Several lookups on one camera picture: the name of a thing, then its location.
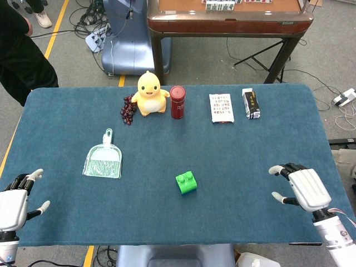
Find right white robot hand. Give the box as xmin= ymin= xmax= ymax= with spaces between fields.
xmin=268 ymin=163 xmax=332 ymax=212

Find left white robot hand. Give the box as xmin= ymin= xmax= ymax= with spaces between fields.
xmin=0 ymin=169 xmax=51 ymax=233

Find green toy brick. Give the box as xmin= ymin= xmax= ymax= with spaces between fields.
xmin=175 ymin=170 xmax=198 ymax=195

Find blue-grey mobile robot base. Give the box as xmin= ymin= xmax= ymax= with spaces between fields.
xmin=101 ymin=0 xmax=172 ymax=76

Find beige bag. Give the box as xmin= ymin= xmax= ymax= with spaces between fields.
xmin=332 ymin=149 xmax=356 ymax=179

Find green packaged dustpan brush set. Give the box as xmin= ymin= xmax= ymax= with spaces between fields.
xmin=82 ymin=128 xmax=122 ymax=179

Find black and white carton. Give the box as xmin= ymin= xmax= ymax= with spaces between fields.
xmin=241 ymin=88 xmax=261 ymax=120

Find blue felt table cover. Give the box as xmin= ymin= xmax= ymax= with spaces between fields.
xmin=0 ymin=84 xmax=355 ymax=247

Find purple grape bunch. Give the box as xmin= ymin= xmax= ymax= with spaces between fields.
xmin=120 ymin=94 xmax=137 ymax=126

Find grey-blue robot torso base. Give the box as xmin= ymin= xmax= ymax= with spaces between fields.
xmin=115 ymin=244 xmax=236 ymax=267

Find person in black shirt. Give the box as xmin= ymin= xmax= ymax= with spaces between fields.
xmin=0 ymin=0 xmax=59 ymax=107

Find red thermos bottle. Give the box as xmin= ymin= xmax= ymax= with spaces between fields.
xmin=170 ymin=86 xmax=186 ymax=120

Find yellow duck plush toy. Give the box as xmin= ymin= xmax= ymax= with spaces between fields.
xmin=131 ymin=71 xmax=171 ymax=117

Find brown mahjong table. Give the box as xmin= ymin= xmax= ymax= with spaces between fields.
xmin=146 ymin=0 xmax=314 ymax=84

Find white power strip with plugs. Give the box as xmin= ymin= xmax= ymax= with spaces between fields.
xmin=85 ymin=23 xmax=112 ymax=53

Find person in black trousers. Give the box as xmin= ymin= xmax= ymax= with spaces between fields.
xmin=26 ymin=0 xmax=53 ymax=28

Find row of mahjong tiles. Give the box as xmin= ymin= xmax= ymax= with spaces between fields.
xmin=205 ymin=1 xmax=235 ymax=12

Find black metal rail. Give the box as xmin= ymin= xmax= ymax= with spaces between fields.
xmin=329 ymin=138 xmax=356 ymax=152

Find black floor cable bundle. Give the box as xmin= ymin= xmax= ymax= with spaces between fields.
xmin=91 ymin=245 xmax=119 ymax=267

